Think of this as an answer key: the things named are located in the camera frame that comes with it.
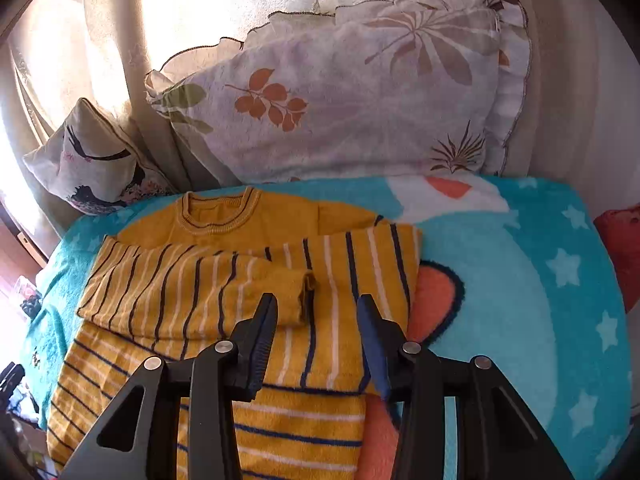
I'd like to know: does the small bird print cushion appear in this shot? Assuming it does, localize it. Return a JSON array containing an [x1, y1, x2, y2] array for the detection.
[[22, 97, 173, 217]]

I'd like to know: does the yellow striped knit sweater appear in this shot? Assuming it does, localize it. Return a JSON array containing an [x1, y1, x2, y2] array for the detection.
[[46, 186, 423, 480]]

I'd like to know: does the beige curtain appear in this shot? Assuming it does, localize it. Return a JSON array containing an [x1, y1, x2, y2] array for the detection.
[[0, 0, 321, 241]]

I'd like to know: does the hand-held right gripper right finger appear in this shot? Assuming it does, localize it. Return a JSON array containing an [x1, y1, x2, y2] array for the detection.
[[357, 294, 576, 480]]

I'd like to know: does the red cloth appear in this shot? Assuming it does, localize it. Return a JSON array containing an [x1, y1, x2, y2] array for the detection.
[[593, 207, 640, 311]]

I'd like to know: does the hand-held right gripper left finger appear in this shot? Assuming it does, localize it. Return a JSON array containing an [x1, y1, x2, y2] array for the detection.
[[59, 292, 279, 480]]

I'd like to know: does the teal star print blanket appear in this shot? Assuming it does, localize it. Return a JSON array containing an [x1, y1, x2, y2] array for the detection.
[[20, 174, 628, 480]]

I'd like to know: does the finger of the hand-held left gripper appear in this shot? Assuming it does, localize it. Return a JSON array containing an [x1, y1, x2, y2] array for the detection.
[[0, 361, 26, 403]]

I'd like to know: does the large leaf print pillow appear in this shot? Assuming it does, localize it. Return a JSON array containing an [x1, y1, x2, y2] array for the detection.
[[144, 0, 532, 187]]

